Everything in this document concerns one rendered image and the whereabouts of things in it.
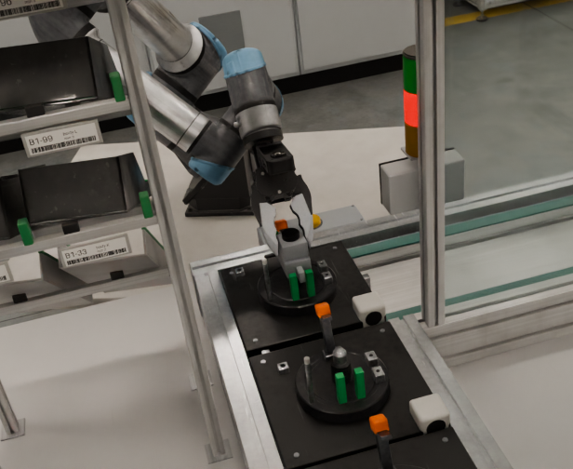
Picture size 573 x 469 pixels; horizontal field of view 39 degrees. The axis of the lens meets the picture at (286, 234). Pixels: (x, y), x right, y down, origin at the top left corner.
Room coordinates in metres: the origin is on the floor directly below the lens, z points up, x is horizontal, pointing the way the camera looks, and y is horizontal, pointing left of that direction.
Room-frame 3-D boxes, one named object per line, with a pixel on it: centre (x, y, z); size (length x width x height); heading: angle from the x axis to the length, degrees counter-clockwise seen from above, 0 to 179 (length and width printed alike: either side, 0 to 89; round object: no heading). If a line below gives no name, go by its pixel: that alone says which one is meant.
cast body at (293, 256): (1.12, -0.01, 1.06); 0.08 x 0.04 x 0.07; 11
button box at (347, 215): (1.36, -0.05, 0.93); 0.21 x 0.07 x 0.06; 101
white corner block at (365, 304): (1.05, -0.12, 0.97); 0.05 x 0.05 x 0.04; 11
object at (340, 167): (1.65, 0.15, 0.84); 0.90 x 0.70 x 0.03; 81
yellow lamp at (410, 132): (1.05, -0.22, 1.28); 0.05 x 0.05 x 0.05
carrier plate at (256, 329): (1.13, -0.01, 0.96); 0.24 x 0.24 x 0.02; 11
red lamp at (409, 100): (1.05, -0.22, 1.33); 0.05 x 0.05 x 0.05
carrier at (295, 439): (0.88, -0.05, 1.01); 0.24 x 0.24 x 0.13; 11
